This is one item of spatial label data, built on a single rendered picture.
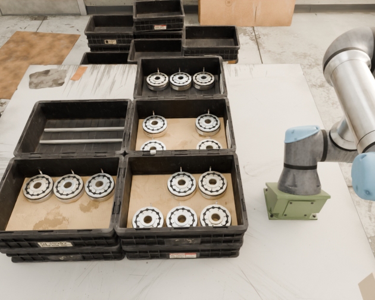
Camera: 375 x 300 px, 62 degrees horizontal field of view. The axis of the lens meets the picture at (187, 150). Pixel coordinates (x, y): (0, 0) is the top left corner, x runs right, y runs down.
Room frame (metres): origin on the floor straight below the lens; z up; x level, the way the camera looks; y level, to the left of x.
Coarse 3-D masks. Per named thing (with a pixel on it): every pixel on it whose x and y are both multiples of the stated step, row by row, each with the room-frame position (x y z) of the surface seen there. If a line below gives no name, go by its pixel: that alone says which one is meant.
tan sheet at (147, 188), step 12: (132, 180) 0.67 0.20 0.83; (144, 180) 0.67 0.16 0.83; (156, 180) 0.67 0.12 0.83; (228, 180) 0.66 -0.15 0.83; (132, 192) 0.61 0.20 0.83; (144, 192) 0.61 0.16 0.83; (156, 192) 0.61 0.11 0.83; (228, 192) 0.61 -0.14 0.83; (132, 204) 0.57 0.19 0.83; (144, 204) 0.57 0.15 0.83; (156, 204) 0.56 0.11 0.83; (168, 204) 0.56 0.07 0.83; (180, 204) 0.56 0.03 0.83; (192, 204) 0.56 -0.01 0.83; (204, 204) 0.56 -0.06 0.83; (228, 204) 0.56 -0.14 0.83; (132, 216) 0.52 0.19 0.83
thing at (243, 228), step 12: (132, 156) 0.70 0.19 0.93; (144, 156) 0.70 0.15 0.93; (156, 156) 0.70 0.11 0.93; (168, 156) 0.70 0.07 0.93; (180, 156) 0.70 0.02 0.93; (192, 156) 0.70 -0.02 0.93; (204, 156) 0.70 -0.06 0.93; (240, 180) 0.59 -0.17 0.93; (120, 192) 0.55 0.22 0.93; (240, 192) 0.54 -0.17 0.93; (120, 204) 0.52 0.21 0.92; (240, 204) 0.50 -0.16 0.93; (120, 216) 0.47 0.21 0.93; (120, 228) 0.43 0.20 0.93; (132, 228) 0.43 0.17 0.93; (144, 228) 0.43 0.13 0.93; (156, 228) 0.43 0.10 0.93; (168, 228) 0.42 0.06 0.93; (180, 228) 0.43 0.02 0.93; (192, 228) 0.42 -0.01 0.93; (204, 228) 0.42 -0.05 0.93; (216, 228) 0.42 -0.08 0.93; (228, 228) 0.42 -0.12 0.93; (240, 228) 0.42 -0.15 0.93
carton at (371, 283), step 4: (372, 272) 0.22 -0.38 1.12; (368, 276) 0.22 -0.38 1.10; (372, 276) 0.22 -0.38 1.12; (364, 280) 0.22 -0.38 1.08; (368, 280) 0.22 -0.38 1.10; (372, 280) 0.21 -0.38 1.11; (360, 284) 0.22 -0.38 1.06; (364, 284) 0.21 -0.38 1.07; (368, 284) 0.21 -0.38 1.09; (372, 284) 0.21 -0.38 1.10; (360, 288) 0.21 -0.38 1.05; (364, 288) 0.21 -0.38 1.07; (368, 288) 0.20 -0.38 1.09; (372, 288) 0.20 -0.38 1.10; (364, 292) 0.20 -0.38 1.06; (368, 292) 0.20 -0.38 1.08; (372, 292) 0.19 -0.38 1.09; (364, 296) 0.19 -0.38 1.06; (368, 296) 0.19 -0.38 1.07; (372, 296) 0.19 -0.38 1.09
